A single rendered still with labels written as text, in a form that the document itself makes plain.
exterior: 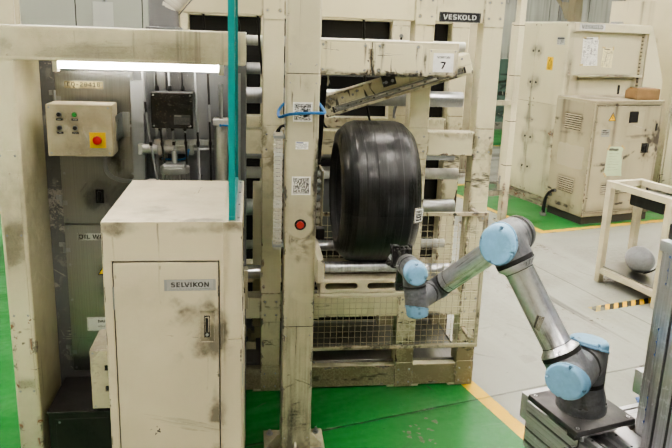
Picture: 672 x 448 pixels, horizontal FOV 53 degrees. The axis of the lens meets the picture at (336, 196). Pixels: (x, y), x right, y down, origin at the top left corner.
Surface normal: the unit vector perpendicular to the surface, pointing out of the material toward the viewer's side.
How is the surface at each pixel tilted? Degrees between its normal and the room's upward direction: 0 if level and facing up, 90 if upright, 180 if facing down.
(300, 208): 90
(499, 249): 84
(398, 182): 70
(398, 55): 90
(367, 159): 52
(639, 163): 90
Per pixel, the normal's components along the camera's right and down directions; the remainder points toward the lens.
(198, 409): 0.12, 0.24
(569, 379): -0.54, 0.29
